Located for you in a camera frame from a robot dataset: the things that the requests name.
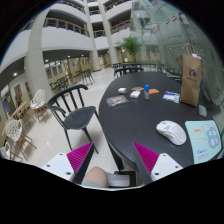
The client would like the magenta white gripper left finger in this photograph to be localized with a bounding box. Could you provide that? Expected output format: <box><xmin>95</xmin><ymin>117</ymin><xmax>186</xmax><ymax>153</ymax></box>
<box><xmin>42</xmin><ymin>142</ymin><xmax>94</xmax><ymax>182</ymax></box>

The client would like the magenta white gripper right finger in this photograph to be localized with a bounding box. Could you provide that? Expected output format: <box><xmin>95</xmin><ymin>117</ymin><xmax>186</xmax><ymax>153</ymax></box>
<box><xmin>134</xmin><ymin>143</ymin><xmax>182</xmax><ymax>182</ymax></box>

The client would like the white computer mouse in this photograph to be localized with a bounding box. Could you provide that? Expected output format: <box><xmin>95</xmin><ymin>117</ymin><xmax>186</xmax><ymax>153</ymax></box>
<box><xmin>156</xmin><ymin>120</ymin><xmax>186</xmax><ymax>145</ymax></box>

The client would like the light blue mouse pad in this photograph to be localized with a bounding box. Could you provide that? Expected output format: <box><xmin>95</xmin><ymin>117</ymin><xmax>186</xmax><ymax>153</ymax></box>
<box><xmin>185</xmin><ymin>120</ymin><xmax>222</xmax><ymax>164</ymax></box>

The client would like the person's knee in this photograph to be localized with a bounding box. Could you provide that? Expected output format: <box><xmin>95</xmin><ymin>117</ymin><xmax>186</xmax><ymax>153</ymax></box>
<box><xmin>82</xmin><ymin>166</ymin><xmax>109</xmax><ymax>188</ymax></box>

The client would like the round black table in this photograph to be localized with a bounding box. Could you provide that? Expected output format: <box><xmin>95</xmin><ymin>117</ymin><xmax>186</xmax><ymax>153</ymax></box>
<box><xmin>98</xmin><ymin>71</ymin><xmax>224</xmax><ymax>186</ymax></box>

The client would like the black wooden chair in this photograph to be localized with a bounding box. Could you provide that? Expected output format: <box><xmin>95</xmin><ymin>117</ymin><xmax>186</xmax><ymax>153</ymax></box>
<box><xmin>47</xmin><ymin>84</ymin><xmax>98</xmax><ymax>150</ymax></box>

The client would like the white lattice chair near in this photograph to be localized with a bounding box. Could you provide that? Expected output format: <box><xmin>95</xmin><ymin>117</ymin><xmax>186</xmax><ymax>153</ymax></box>
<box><xmin>5</xmin><ymin>119</ymin><xmax>33</xmax><ymax>157</ymax></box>

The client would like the white lattice chair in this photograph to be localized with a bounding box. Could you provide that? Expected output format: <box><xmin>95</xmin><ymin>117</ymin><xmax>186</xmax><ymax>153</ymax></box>
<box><xmin>30</xmin><ymin>89</ymin><xmax>48</xmax><ymax>120</ymax></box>
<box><xmin>5</xmin><ymin>119</ymin><xmax>33</xmax><ymax>157</ymax></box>

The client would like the white blue tissue packet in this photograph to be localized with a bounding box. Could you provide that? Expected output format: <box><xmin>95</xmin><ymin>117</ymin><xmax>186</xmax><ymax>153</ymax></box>
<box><xmin>163</xmin><ymin>91</ymin><xmax>180</xmax><ymax>103</ymax></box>

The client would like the white eraser box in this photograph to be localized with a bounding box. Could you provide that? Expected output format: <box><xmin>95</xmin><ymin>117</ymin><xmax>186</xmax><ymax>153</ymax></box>
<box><xmin>130</xmin><ymin>91</ymin><xmax>140</xmax><ymax>99</ymax></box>

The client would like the orange sticky note pad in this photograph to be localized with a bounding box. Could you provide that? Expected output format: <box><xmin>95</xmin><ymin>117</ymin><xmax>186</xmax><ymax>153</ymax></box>
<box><xmin>149</xmin><ymin>89</ymin><xmax>159</xmax><ymax>95</ymax></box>

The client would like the clear plastic snack packet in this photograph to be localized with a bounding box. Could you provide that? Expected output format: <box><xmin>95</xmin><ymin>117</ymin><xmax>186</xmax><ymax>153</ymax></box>
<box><xmin>106</xmin><ymin>95</ymin><xmax>129</xmax><ymax>107</ymax></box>

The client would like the blue cap glue stick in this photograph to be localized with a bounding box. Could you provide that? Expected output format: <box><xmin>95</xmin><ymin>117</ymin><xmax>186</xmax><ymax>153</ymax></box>
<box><xmin>144</xmin><ymin>85</ymin><xmax>149</xmax><ymax>100</ymax></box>

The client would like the brown card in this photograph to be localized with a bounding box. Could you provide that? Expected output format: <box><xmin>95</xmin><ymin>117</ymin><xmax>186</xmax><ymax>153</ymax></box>
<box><xmin>131</xmin><ymin>87</ymin><xmax>144</xmax><ymax>92</ymax></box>

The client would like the small white box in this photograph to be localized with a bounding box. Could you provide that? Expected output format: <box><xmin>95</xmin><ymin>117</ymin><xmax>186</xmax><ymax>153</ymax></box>
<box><xmin>118</xmin><ymin>88</ymin><xmax>127</xmax><ymax>94</ymax></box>

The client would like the black chair behind table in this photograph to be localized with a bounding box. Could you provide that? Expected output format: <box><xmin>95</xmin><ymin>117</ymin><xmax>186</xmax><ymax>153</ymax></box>
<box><xmin>115</xmin><ymin>67</ymin><xmax>144</xmax><ymax>77</ymax></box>

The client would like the brown paper bag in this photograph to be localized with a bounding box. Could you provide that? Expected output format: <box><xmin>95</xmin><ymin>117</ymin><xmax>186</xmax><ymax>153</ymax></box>
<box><xmin>180</xmin><ymin>43</ymin><xmax>203</xmax><ymax>106</ymax></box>

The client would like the green potted palm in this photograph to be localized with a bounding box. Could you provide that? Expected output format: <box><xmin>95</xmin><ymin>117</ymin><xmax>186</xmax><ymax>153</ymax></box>
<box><xmin>117</xmin><ymin>36</ymin><xmax>142</xmax><ymax>61</ymax></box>

